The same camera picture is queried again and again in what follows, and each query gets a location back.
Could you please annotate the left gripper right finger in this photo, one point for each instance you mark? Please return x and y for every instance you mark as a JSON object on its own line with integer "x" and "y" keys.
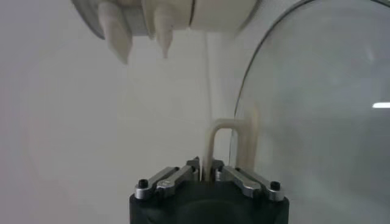
{"x": 246, "y": 181}

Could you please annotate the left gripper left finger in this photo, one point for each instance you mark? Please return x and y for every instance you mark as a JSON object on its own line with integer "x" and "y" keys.
{"x": 173, "y": 179}

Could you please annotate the white electric cooking pot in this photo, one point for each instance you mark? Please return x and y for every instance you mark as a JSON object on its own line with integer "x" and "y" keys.
{"x": 219, "y": 15}

